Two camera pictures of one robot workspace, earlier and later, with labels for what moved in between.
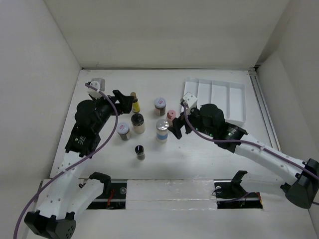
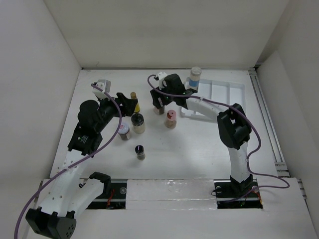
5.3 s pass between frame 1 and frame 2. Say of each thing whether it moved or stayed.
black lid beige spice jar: stayed
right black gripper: moved
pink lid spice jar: stayed
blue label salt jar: moved
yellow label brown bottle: stayed
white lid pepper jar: stayed
